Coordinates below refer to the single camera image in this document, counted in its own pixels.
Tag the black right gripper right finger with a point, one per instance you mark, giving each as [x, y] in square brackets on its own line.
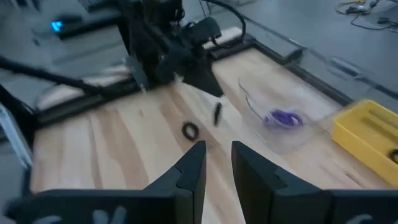
[252, 180]

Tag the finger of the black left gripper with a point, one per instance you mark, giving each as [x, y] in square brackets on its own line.
[203, 77]

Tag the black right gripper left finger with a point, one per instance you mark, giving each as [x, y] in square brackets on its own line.
[189, 177]

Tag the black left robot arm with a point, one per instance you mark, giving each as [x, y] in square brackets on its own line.
[146, 37]

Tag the clear plastic bin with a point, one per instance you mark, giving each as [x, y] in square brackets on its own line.
[280, 140]

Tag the black control box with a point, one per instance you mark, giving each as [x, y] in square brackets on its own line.
[93, 25]

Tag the yellow plastic basket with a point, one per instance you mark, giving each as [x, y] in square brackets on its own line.
[357, 140]

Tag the silver aluminium extrusion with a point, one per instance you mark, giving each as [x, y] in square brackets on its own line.
[14, 137]

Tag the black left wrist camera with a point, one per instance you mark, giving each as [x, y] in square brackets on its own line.
[203, 29]

